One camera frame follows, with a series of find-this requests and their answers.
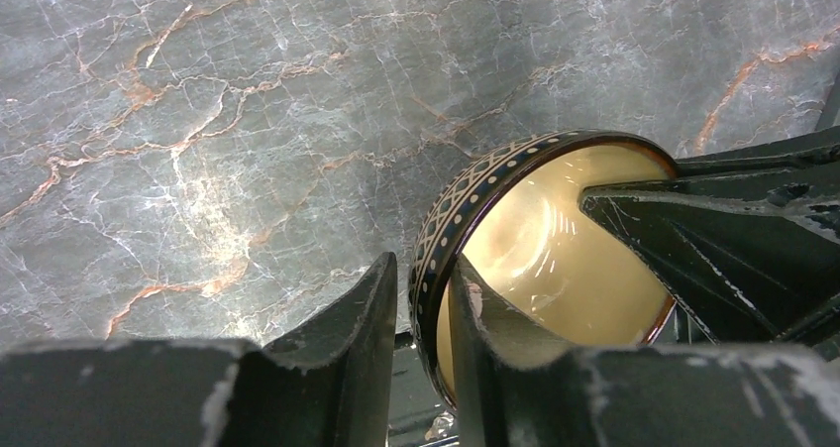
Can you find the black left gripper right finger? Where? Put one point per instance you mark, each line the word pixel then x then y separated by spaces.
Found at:
pixel 518 384

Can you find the black patterned bowl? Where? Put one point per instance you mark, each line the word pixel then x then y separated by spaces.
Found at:
pixel 513 214

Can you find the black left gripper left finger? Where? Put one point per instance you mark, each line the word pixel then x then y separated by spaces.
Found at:
pixel 325 383

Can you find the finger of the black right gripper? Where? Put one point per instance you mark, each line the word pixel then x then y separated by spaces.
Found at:
pixel 745 241

